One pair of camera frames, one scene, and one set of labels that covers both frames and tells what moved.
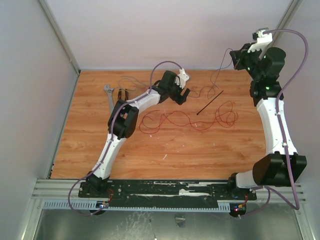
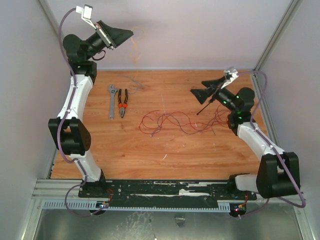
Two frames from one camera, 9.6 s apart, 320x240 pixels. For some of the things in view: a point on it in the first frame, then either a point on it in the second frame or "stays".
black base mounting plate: x=168 y=193 stays
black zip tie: x=197 y=114 stays
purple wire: x=214 y=85 -> x=181 y=128
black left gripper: x=179 y=99 -> x=116 y=36
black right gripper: x=238 y=58 -> x=215 y=90
